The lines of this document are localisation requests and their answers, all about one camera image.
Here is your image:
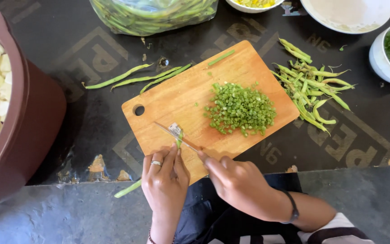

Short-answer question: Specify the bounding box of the person's left hand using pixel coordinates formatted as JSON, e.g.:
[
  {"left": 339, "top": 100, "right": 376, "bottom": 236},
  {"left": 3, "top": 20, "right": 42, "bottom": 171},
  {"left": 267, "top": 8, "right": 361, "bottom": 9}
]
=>
[{"left": 141, "top": 142, "right": 191, "bottom": 221}]

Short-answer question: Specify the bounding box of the person's right hand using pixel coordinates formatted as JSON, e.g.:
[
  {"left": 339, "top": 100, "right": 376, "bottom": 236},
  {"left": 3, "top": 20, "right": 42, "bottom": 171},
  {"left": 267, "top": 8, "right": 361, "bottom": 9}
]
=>
[{"left": 197, "top": 150, "right": 290, "bottom": 223}]

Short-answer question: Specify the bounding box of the steel kitchen knife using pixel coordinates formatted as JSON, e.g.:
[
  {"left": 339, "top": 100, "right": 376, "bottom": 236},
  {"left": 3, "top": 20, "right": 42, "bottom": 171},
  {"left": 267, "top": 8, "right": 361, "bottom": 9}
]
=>
[{"left": 154, "top": 121, "right": 202, "bottom": 153}]

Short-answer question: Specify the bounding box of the pale green bean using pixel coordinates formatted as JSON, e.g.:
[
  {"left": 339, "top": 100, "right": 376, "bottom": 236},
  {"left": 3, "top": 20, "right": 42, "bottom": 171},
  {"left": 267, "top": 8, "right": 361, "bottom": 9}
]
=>
[{"left": 114, "top": 179, "right": 142, "bottom": 199}]

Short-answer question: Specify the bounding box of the person's dark clothing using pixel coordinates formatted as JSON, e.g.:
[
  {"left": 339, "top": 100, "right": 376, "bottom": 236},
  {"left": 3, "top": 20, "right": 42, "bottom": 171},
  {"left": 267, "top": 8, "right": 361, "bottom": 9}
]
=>
[{"left": 174, "top": 173, "right": 304, "bottom": 244}]

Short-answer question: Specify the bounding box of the black wrist band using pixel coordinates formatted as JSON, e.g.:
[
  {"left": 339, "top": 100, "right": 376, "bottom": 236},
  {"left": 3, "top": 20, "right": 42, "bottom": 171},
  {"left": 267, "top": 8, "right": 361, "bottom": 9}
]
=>
[{"left": 278, "top": 189, "right": 300, "bottom": 224}]

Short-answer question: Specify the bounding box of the pile of chopped green beans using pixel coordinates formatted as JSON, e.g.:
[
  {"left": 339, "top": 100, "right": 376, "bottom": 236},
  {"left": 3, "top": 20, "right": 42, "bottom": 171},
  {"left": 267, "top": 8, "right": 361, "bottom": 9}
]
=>
[{"left": 203, "top": 81, "right": 278, "bottom": 138}]

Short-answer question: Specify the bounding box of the black printed table sheet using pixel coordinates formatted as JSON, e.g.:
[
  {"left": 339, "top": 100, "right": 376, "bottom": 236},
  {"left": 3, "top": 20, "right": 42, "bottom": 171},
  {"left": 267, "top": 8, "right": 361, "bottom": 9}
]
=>
[{"left": 0, "top": 0, "right": 390, "bottom": 186}]

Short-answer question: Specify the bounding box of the wooden cutting board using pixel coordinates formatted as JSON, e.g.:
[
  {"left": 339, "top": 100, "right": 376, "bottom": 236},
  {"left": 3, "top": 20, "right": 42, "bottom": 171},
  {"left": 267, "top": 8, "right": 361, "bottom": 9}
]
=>
[{"left": 121, "top": 40, "right": 300, "bottom": 185}]

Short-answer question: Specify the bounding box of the whole green bean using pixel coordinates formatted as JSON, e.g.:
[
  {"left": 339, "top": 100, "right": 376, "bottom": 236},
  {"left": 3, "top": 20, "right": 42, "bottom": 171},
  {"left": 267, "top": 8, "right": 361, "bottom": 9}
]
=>
[
  {"left": 139, "top": 63, "right": 193, "bottom": 95},
  {"left": 81, "top": 63, "right": 154, "bottom": 90},
  {"left": 110, "top": 66, "right": 183, "bottom": 91}
]

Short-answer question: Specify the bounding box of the heap of green bean trimmings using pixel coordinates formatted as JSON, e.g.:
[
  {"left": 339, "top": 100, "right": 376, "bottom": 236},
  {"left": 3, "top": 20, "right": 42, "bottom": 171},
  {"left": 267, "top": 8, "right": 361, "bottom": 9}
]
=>
[{"left": 270, "top": 38, "right": 357, "bottom": 135}]

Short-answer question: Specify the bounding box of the thin green bean strip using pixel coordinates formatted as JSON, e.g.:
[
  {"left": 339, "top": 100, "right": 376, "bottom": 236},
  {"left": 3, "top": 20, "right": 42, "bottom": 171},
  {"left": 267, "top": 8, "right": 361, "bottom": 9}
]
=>
[{"left": 208, "top": 49, "right": 236, "bottom": 66}]

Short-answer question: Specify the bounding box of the maroon plastic tub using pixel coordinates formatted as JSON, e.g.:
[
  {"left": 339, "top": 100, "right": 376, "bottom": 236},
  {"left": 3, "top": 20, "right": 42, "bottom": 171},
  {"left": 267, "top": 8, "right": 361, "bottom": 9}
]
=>
[{"left": 0, "top": 0, "right": 67, "bottom": 209}]

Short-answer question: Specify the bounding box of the clear bag of green beans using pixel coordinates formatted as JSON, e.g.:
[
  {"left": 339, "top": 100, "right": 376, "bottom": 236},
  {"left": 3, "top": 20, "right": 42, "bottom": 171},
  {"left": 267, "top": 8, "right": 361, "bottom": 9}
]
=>
[{"left": 89, "top": 0, "right": 219, "bottom": 37}]

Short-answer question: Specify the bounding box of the white bowl of yellow pieces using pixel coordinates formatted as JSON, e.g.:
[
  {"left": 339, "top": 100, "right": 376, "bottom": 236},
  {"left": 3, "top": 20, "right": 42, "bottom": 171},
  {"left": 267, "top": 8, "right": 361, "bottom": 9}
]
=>
[{"left": 225, "top": 0, "right": 286, "bottom": 14}]

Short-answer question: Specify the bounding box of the large white plate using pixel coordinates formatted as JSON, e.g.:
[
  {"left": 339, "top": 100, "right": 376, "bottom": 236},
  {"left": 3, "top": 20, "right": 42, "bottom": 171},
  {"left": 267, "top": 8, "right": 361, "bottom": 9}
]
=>
[{"left": 299, "top": 0, "right": 390, "bottom": 35}]

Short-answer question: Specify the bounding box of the thin dark bracelet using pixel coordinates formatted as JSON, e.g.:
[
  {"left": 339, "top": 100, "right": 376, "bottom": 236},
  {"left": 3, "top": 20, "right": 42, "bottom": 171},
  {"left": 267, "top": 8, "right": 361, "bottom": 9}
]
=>
[{"left": 148, "top": 228, "right": 177, "bottom": 244}]

